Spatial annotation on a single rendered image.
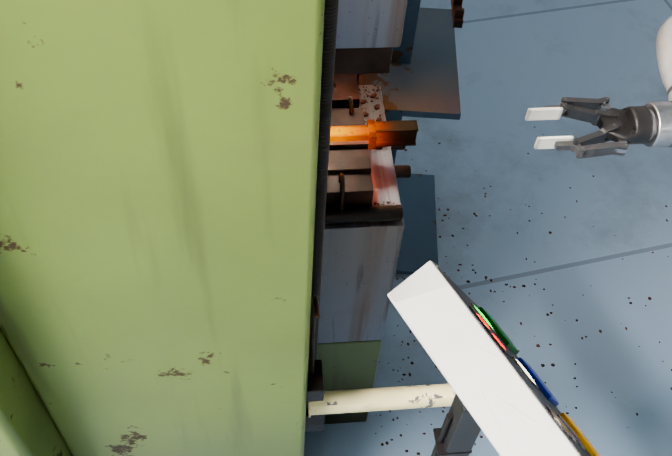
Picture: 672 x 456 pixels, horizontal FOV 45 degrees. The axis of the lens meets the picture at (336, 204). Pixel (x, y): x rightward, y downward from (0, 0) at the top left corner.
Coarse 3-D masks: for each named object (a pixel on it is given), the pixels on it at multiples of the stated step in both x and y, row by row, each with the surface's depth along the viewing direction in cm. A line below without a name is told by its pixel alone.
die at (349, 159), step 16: (336, 112) 158; (336, 144) 152; (352, 144) 152; (368, 144) 153; (336, 160) 151; (352, 160) 151; (368, 160) 152; (336, 176) 150; (352, 176) 150; (368, 176) 150; (336, 192) 148; (352, 192) 148; (368, 192) 149
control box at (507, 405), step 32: (416, 288) 112; (448, 288) 110; (416, 320) 111; (448, 320) 109; (480, 320) 109; (448, 352) 107; (480, 352) 106; (512, 352) 126; (480, 384) 104; (512, 384) 102; (480, 416) 103; (512, 416) 101; (544, 416) 100; (512, 448) 100; (544, 448) 98; (576, 448) 98
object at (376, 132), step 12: (372, 120) 155; (408, 120) 154; (336, 132) 153; (348, 132) 153; (360, 132) 153; (372, 132) 153; (384, 132) 154; (396, 132) 154; (408, 132) 154; (372, 144) 154; (384, 144) 156; (396, 144) 156; (408, 144) 156
